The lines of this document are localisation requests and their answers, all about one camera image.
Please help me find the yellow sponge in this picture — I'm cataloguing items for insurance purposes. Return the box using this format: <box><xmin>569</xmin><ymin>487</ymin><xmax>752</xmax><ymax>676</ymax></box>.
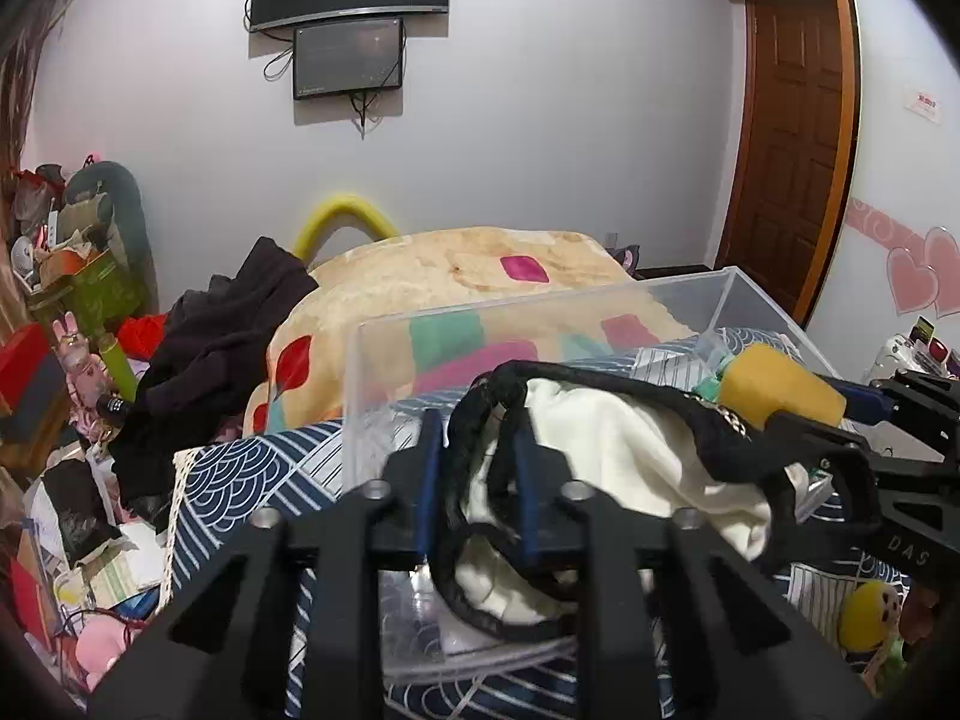
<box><xmin>718</xmin><ymin>343</ymin><xmax>846</xmax><ymax>429</ymax></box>

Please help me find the cream black-trimmed cloth bag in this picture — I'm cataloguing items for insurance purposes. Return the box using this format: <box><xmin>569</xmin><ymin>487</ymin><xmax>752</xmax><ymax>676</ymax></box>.
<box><xmin>430</xmin><ymin>361</ymin><xmax>809</xmax><ymax>644</ymax></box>

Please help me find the green knitted glove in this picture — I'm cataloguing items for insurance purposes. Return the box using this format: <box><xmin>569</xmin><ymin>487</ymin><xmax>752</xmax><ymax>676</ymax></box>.
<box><xmin>693</xmin><ymin>361</ymin><xmax>729</xmax><ymax>403</ymax></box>

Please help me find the beige patterned blanket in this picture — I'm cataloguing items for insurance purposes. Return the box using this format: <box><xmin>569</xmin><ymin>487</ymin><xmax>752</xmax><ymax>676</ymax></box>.
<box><xmin>242</xmin><ymin>226</ymin><xmax>692</xmax><ymax>436</ymax></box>

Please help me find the yellow face plush toy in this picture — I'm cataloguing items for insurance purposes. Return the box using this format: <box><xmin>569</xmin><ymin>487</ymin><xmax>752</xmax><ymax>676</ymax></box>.
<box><xmin>838</xmin><ymin>580</ymin><xmax>901</xmax><ymax>653</ymax></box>

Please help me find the clear plastic storage box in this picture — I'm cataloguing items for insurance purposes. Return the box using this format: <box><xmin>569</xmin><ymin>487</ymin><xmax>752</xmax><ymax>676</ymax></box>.
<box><xmin>345</xmin><ymin>268</ymin><xmax>836</xmax><ymax>683</ymax></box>

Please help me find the white heart-patterned wardrobe door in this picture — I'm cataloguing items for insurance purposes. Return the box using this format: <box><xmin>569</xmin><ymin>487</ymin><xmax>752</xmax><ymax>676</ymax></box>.
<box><xmin>807</xmin><ymin>0</ymin><xmax>958</xmax><ymax>379</ymax></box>

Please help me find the brown wooden door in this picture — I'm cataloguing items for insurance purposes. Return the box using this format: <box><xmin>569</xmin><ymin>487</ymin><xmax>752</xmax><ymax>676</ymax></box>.
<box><xmin>716</xmin><ymin>0</ymin><xmax>861</xmax><ymax>325</ymax></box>

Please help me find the yellow foam tube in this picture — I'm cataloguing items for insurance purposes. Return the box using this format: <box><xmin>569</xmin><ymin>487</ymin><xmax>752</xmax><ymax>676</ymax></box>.
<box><xmin>291</xmin><ymin>193</ymin><xmax>398</xmax><ymax>265</ymax></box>

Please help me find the black clothing pile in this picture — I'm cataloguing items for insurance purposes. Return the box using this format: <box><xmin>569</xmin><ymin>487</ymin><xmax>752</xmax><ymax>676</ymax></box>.
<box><xmin>109</xmin><ymin>238</ymin><xmax>317</xmax><ymax>518</ymax></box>

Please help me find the green cylinder bottle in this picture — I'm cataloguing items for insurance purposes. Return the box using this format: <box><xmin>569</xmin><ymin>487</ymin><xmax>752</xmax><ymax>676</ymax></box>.
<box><xmin>98</xmin><ymin>333</ymin><xmax>139</xmax><ymax>401</ymax></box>

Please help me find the pink rabbit plush toy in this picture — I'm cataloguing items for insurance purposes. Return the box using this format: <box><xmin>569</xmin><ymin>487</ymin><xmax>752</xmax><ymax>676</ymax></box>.
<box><xmin>52</xmin><ymin>310</ymin><xmax>112</xmax><ymax>444</ymax></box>

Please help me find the green cardboard box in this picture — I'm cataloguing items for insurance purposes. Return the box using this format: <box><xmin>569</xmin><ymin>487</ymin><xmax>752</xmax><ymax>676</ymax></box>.
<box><xmin>26</xmin><ymin>252</ymin><xmax>148</xmax><ymax>337</ymax></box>

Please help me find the grey-green plush pillow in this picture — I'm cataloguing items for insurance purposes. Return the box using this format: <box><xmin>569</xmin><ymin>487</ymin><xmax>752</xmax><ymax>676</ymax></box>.
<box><xmin>65</xmin><ymin>161</ymin><xmax>158</xmax><ymax>302</ymax></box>

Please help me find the red and grey box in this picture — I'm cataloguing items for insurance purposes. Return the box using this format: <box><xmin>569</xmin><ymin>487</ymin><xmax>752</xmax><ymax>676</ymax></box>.
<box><xmin>0</xmin><ymin>323</ymin><xmax>65</xmax><ymax>444</ymax></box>

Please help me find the striped brown curtain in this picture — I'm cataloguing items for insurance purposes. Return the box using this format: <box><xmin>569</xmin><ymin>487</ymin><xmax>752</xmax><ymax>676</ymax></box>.
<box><xmin>2</xmin><ymin>0</ymin><xmax>70</xmax><ymax>340</ymax></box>

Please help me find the small black wall monitor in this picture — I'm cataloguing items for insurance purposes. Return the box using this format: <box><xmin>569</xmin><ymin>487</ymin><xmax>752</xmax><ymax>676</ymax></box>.
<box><xmin>293</xmin><ymin>18</ymin><xmax>407</xmax><ymax>101</ymax></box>

